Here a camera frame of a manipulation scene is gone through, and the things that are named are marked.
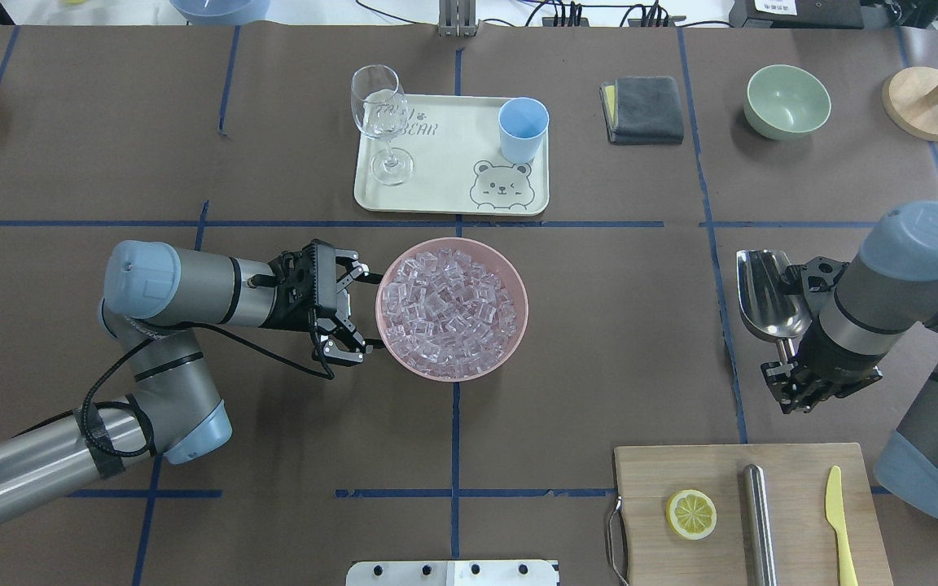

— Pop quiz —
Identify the metal ice scoop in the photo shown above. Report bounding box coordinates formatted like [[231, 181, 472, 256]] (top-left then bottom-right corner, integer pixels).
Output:
[[736, 249, 811, 364]]

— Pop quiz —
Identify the wooden cup stand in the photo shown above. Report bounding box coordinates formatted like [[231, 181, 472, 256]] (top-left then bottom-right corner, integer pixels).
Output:
[[882, 67, 938, 142]]

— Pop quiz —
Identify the blue plastic cup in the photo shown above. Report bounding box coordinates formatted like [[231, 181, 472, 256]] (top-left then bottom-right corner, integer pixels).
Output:
[[497, 97, 550, 164]]

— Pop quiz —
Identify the blue bowl on side table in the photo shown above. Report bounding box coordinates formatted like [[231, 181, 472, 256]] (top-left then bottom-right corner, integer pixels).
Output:
[[169, 0, 271, 26]]

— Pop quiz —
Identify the pink bowl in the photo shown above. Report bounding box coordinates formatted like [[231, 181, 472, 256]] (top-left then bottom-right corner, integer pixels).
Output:
[[375, 237, 530, 383]]

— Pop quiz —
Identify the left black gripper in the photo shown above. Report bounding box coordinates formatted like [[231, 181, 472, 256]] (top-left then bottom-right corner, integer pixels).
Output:
[[265, 238, 384, 365]]

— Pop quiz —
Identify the wooden cutting board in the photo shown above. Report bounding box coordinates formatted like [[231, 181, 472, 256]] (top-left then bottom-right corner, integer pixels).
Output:
[[604, 444, 895, 586]]

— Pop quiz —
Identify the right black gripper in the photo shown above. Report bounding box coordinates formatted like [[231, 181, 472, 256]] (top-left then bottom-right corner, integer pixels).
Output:
[[760, 257, 883, 414]]

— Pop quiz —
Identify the clear ice cubes pile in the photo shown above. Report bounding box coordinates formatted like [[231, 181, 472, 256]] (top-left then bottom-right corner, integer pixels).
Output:
[[381, 248, 519, 379]]

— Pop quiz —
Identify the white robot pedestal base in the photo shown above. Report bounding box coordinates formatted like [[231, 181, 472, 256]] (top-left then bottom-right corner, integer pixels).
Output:
[[345, 559, 561, 585]]

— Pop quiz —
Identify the white bear tray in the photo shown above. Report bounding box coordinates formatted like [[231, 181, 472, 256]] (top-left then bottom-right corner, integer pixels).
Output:
[[353, 94, 550, 216]]

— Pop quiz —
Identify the lemon half slice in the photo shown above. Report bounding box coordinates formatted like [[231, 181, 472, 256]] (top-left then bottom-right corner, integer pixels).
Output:
[[665, 489, 717, 540]]

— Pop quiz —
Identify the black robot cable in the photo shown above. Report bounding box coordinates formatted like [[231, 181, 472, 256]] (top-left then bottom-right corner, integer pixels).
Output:
[[82, 324, 335, 458]]

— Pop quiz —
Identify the clear wine glass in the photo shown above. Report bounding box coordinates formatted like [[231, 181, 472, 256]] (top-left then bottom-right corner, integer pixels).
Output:
[[350, 64, 414, 186]]

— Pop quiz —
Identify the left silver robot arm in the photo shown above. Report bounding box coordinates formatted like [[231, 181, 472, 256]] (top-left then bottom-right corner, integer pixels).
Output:
[[0, 238, 381, 524]]

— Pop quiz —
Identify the grey folded cloth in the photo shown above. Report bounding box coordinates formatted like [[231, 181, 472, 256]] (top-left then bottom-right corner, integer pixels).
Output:
[[600, 77, 684, 145]]

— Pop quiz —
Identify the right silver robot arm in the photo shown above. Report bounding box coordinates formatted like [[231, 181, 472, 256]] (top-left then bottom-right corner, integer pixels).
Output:
[[737, 201, 938, 520]]

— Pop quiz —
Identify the green ceramic bowl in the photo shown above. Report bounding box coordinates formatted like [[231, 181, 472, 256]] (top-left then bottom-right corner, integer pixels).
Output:
[[744, 64, 831, 141]]

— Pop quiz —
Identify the yellow plastic knife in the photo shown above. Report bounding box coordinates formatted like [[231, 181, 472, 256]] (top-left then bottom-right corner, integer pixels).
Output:
[[824, 465, 859, 586]]

